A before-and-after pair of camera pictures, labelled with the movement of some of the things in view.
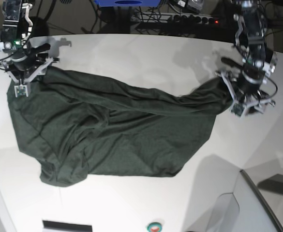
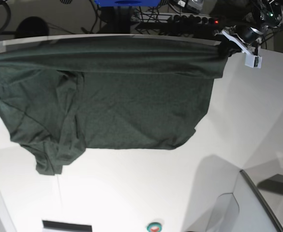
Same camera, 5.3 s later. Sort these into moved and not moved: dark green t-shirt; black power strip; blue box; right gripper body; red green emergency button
Moved: dark green t-shirt; right gripper body
Not moved: black power strip; red green emergency button; blue box
